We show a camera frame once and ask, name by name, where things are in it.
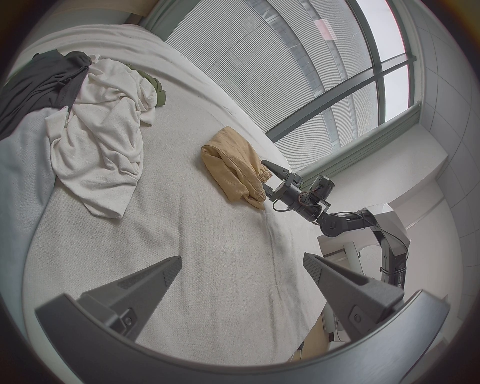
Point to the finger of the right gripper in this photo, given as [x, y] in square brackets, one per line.
[276, 170]
[269, 192]

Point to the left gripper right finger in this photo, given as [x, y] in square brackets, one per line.
[348, 296]

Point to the tan yellow shorts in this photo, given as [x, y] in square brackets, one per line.
[232, 165]

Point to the white garment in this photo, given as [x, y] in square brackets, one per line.
[101, 142]

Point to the window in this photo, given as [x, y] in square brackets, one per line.
[262, 56]

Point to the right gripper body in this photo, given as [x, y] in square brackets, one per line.
[292, 195]

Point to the bed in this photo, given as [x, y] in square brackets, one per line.
[210, 243]

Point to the green garment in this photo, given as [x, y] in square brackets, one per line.
[159, 95]

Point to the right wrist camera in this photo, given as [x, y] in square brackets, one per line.
[324, 185]

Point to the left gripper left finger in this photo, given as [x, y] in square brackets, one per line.
[137, 292]

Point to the black garment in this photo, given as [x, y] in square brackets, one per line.
[33, 86]

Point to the pale grey garment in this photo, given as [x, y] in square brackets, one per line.
[22, 157]

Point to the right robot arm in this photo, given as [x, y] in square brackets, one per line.
[390, 258]

